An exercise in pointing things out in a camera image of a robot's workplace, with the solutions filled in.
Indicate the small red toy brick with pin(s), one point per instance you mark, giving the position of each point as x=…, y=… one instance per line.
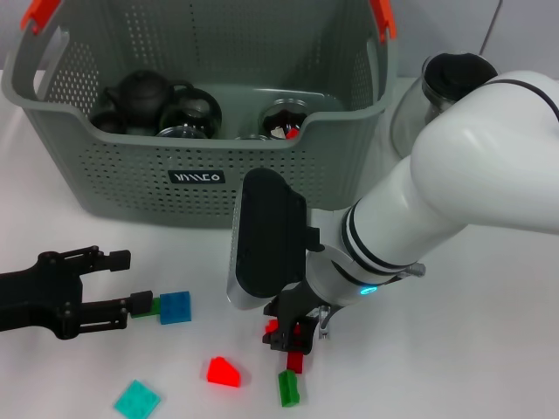
x=292, y=132
x=273, y=325

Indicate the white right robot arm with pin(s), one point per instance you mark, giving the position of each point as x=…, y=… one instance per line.
x=436, y=196

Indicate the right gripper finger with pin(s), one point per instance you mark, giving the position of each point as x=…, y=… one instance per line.
x=305, y=340
x=279, y=339

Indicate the glass teapot black lid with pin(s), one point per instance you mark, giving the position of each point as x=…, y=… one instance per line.
x=458, y=72

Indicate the blue toy brick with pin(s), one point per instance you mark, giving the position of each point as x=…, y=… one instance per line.
x=174, y=307

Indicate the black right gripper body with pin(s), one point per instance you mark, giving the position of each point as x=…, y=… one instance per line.
x=297, y=305

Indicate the teal flat toy plate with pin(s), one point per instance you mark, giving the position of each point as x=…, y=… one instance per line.
x=137, y=399

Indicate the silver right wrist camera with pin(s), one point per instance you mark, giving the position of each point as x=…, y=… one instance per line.
x=271, y=240

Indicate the black clay teapot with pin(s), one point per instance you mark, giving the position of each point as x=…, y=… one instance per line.
x=142, y=98

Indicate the green toy brick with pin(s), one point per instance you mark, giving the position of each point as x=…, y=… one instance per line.
x=150, y=309
x=288, y=388

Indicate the red sloped toy brick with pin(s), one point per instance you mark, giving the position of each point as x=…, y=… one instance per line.
x=223, y=371

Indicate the dark red long brick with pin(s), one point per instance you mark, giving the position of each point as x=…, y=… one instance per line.
x=295, y=362

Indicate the glass teacup black holder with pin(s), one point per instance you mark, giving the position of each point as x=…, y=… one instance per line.
x=279, y=114
x=192, y=111
x=251, y=137
x=179, y=132

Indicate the grey perforated storage bin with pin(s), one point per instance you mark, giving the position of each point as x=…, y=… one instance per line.
x=174, y=196

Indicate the white toy brick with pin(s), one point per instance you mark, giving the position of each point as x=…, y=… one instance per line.
x=277, y=131

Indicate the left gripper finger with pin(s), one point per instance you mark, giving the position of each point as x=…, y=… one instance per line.
x=142, y=302
x=119, y=260

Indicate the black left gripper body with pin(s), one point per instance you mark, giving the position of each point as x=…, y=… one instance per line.
x=41, y=297

